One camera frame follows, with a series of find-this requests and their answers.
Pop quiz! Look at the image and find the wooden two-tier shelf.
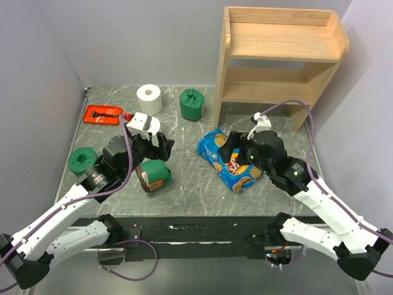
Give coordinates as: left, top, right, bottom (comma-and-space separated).
214, 6, 350, 132

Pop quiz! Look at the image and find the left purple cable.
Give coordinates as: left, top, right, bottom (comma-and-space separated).
0, 116, 136, 293

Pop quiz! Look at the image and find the green wrapped roll left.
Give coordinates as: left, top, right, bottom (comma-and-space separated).
68, 147, 98, 177

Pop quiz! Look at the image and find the orange razor package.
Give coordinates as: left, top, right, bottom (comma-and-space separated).
82, 104, 123, 125

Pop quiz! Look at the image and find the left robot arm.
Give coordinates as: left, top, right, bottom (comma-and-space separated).
1, 132, 174, 289

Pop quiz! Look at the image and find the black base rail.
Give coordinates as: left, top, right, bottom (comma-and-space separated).
94, 213, 287, 262

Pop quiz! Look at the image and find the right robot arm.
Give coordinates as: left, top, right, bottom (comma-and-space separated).
218, 131, 392, 281

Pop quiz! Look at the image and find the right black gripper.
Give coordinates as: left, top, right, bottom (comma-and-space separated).
217, 130, 273, 176

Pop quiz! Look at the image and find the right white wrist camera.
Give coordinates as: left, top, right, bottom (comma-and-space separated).
247, 112, 272, 140

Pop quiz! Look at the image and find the green wrapped roll back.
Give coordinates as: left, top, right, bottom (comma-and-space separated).
179, 88, 204, 122

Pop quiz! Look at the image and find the white paper towel roll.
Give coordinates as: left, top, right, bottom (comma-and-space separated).
136, 84, 163, 116

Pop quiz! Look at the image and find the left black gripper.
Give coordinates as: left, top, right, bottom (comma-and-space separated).
120, 122, 174, 179

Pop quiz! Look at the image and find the blue Lays chips bag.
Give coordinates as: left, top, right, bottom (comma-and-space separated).
196, 128, 262, 193

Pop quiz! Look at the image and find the green paper towel roll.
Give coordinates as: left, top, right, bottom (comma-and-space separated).
135, 160, 172, 193

